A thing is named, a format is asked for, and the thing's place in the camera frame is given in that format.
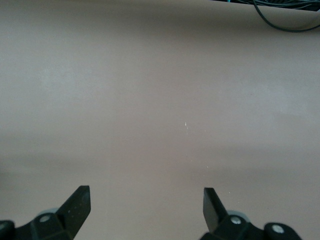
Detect black looped cable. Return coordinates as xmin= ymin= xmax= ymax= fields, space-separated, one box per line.
xmin=252 ymin=0 xmax=320 ymax=33

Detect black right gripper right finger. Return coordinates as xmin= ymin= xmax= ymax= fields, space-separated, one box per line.
xmin=199 ymin=187 xmax=302 ymax=240

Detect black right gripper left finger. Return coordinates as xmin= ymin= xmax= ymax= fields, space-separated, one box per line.
xmin=0 ymin=185 xmax=91 ymax=240

